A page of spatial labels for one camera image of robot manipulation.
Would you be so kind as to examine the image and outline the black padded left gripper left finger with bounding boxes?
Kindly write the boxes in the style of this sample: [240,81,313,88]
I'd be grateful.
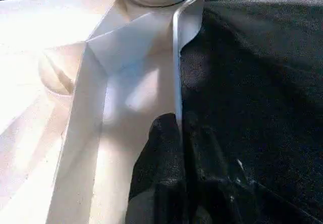
[127,113,189,224]

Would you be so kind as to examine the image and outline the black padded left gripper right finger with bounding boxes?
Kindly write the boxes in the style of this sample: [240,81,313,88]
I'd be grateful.
[182,111,255,224]

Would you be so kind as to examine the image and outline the white plastic table top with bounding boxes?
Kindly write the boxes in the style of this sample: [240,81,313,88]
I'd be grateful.
[0,0,208,224]

